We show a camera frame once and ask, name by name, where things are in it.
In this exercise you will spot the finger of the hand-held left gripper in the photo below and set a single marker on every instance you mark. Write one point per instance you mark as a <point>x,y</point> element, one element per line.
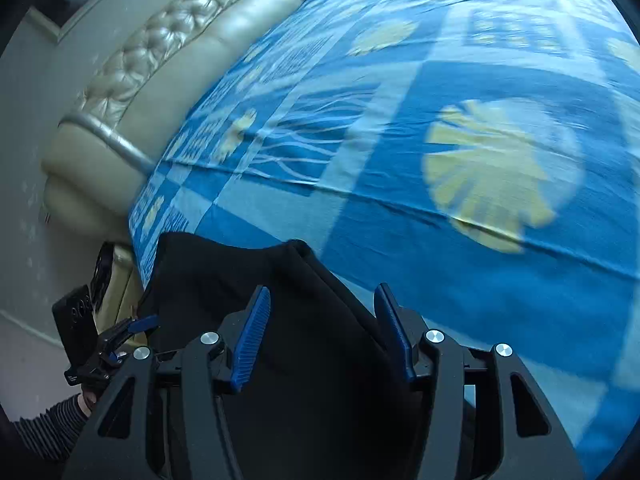
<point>142,323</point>
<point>116,357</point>

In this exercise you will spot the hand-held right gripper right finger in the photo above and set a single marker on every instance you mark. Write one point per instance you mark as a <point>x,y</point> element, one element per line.
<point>395,330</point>

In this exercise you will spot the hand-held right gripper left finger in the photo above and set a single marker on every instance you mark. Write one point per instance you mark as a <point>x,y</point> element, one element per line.
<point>251,340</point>

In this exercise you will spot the black pants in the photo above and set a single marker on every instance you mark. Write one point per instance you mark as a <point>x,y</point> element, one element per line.
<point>300,320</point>

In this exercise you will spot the cream tufted leather headboard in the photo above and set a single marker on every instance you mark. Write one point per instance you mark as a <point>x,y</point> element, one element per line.
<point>200,50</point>

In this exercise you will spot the person's left forearm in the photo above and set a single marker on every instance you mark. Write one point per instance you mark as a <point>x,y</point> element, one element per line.
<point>50,430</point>

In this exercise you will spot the blue printed bed sheet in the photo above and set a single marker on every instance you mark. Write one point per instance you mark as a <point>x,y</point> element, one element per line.
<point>450,85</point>

